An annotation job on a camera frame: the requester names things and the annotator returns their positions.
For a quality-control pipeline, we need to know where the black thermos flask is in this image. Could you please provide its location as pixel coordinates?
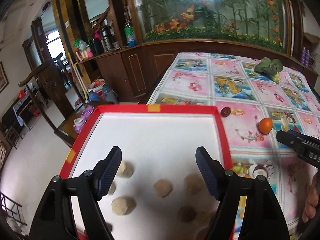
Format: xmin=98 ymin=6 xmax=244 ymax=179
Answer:
xmin=88 ymin=38 xmax=104 ymax=56

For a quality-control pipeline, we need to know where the hexagonal beige cake large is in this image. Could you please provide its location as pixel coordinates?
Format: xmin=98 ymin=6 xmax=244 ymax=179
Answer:
xmin=184 ymin=173 xmax=205 ymax=195

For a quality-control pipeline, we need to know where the small cream pastry piece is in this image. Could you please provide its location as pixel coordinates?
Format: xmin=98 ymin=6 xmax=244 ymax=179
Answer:
xmin=116 ymin=161 xmax=134 ymax=178

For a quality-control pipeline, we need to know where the red white cardboard tray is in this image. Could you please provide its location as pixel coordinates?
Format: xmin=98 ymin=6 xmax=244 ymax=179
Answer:
xmin=60 ymin=105 xmax=232 ymax=239

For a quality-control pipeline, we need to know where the round beige cake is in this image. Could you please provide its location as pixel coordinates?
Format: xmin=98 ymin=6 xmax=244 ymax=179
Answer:
xmin=111 ymin=196 xmax=136 ymax=216

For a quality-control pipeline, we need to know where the green broccoli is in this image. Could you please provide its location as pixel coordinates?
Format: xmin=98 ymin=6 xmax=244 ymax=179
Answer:
xmin=254 ymin=57 xmax=283 ymax=84

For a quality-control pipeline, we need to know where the dark wooden chair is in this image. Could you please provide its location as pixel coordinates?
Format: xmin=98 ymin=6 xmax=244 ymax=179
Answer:
xmin=18 ymin=54 xmax=86 ymax=147

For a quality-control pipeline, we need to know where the blue thermos jug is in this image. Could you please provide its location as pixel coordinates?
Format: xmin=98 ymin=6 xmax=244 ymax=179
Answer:
xmin=102 ymin=83 xmax=119 ymax=104

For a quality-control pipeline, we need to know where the colourful fruit print tablecloth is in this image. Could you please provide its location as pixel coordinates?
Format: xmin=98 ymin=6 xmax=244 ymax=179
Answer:
xmin=149 ymin=52 xmax=319 ymax=239

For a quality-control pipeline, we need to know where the orange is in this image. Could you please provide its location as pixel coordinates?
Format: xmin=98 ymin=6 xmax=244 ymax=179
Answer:
xmin=258 ymin=118 xmax=273 ymax=134

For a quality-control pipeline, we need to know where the glass flower display panel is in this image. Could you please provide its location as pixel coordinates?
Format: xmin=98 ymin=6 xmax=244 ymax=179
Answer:
xmin=135 ymin=0 xmax=286 ymax=52

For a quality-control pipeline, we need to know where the brown kiwi fruit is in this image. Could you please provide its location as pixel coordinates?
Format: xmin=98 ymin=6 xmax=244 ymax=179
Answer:
xmin=177 ymin=205 xmax=197 ymax=223

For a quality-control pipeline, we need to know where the framed wall painting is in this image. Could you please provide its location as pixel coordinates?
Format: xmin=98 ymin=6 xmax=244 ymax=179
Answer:
xmin=0 ymin=61 xmax=9 ymax=92

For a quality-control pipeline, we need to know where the green label water bottle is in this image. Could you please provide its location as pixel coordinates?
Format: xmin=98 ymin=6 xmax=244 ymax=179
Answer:
xmin=124 ymin=21 xmax=137 ymax=47

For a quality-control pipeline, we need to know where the person's right hand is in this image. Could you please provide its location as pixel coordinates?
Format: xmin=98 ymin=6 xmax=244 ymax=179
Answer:
xmin=302 ymin=172 xmax=319 ymax=223

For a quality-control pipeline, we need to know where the purple bottles pair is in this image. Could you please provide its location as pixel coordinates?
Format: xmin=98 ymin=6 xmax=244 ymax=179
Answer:
xmin=300 ymin=47 xmax=310 ymax=66

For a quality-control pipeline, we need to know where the wooden low cabinet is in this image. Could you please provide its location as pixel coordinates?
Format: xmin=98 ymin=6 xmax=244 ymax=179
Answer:
xmin=75 ymin=38 xmax=320 ymax=103

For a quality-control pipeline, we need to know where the dark red jujube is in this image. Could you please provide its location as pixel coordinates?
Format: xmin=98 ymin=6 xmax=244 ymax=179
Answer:
xmin=220 ymin=107 xmax=231 ymax=118

